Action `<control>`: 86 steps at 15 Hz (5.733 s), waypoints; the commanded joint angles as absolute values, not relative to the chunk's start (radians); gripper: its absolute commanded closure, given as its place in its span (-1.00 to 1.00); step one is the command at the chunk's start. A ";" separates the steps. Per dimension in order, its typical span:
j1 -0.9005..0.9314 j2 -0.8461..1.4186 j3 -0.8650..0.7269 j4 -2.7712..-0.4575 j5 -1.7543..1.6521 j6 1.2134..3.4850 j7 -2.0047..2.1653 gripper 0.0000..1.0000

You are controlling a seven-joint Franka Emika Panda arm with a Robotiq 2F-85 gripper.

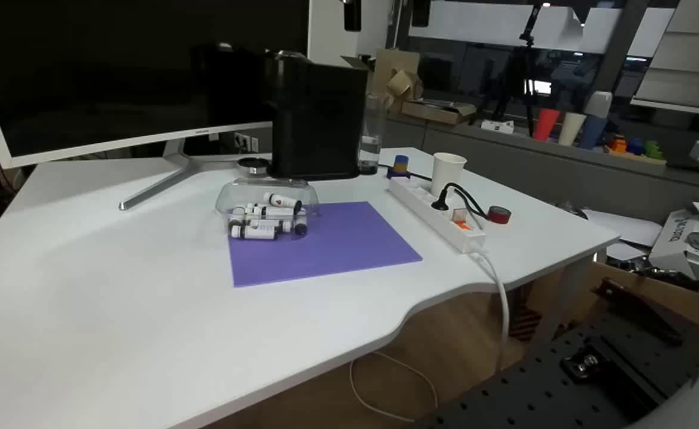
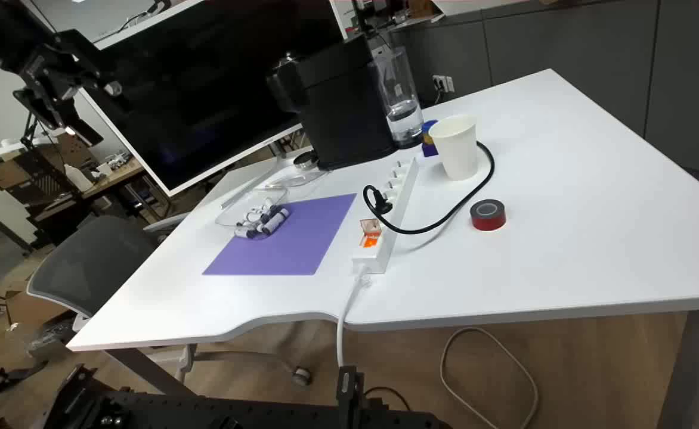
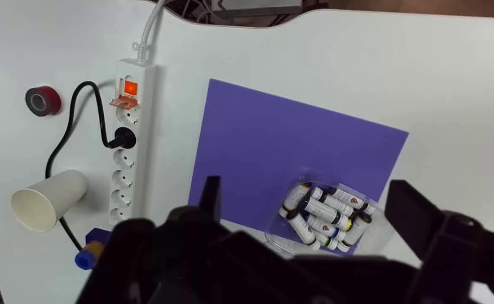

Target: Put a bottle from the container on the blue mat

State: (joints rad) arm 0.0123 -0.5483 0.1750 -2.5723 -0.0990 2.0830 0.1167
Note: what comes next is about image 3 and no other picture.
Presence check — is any white power strip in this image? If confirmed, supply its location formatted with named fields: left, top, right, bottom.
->
left=108, top=58, right=159, bottom=225

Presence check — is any white power strip cable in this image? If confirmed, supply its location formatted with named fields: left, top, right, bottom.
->
left=132, top=0, right=170, bottom=66

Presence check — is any white paper cup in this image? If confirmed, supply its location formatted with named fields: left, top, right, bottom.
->
left=9, top=167, right=90, bottom=233

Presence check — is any purple-blue flat mat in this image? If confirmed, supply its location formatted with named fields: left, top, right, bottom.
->
left=187, top=78, right=412, bottom=258

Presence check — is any black plug with cable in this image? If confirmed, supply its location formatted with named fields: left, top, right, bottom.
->
left=44, top=79, right=138, bottom=253

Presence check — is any red tape roll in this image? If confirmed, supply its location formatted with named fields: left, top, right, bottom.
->
left=24, top=85, right=64, bottom=118

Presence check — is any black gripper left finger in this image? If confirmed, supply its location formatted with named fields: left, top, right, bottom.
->
left=197, top=174, right=224, bottom=225

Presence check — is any blue and orange toy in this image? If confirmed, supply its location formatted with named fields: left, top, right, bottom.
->
left=74, top=226, right=113, bottom=272

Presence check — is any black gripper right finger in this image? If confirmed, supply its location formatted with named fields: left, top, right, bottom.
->
left=385, top=179, right=449, bottom=264

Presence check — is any clear plastic container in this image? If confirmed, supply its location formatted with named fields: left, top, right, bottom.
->
left=265, top=167, right=396, bottom=260

